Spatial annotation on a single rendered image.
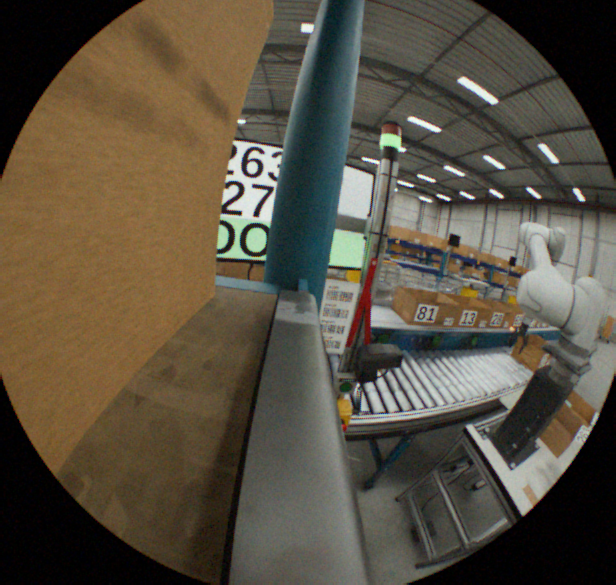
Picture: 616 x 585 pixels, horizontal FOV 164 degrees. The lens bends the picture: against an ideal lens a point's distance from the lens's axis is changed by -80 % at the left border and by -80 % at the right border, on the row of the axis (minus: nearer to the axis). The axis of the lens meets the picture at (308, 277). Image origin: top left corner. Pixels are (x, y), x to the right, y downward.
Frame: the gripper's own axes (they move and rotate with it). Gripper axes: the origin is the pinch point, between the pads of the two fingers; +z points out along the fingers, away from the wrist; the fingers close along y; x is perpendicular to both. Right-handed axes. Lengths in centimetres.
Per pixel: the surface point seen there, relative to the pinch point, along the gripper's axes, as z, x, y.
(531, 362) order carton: 4.9, 11.4, 15.5
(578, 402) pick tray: 4, 9, 72
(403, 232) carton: -73, 118, -482
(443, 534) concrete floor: 85, -65, 83
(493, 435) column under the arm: 9, -79, 53
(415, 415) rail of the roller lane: 11, -109, 30
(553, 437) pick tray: 5, -49, 75
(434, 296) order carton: -16, -55, -58
